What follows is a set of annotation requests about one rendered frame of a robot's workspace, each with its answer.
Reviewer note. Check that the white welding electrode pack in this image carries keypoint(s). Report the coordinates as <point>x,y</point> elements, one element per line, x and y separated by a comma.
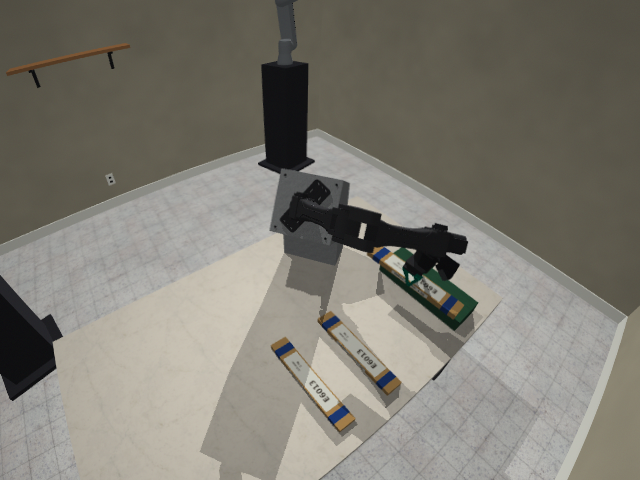
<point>425,287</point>
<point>360,354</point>

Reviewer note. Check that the cream welding electrode pack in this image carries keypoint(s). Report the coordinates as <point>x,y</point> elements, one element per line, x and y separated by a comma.
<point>318,391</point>

